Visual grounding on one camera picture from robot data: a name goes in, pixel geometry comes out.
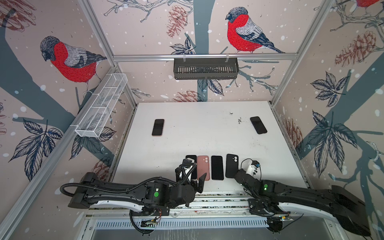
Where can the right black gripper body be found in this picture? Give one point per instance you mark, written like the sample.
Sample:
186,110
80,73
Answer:
240,170

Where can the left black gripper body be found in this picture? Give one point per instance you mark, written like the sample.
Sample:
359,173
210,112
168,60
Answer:
193,183

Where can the black phone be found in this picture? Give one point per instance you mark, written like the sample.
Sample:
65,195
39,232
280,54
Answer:
217,168
194,172
158,127
258,125

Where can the black phone case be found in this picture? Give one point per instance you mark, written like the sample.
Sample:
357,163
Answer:
232,166

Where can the pink phone case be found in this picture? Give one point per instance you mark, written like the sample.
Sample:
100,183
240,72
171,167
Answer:
203,167

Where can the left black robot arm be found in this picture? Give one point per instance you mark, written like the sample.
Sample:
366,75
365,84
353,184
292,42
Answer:
154,194

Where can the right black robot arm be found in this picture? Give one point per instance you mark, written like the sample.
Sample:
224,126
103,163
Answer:
270,198

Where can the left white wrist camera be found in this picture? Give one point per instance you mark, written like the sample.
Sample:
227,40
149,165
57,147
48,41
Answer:
187,170

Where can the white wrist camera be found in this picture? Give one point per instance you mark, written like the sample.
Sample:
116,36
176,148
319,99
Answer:
253,167
187,170

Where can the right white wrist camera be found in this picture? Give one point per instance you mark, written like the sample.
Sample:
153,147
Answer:
253,167

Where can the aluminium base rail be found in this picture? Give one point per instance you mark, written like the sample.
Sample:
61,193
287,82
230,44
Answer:
207,205

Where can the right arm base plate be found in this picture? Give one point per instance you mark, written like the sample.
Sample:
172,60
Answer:
263,208

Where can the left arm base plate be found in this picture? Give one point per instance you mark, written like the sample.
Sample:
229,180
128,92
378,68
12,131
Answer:
147,210

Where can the white mesh wall tray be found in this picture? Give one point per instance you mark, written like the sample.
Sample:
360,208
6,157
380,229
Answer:
99,113

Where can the black hanging wire basket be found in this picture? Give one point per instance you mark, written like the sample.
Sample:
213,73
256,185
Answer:
206,69

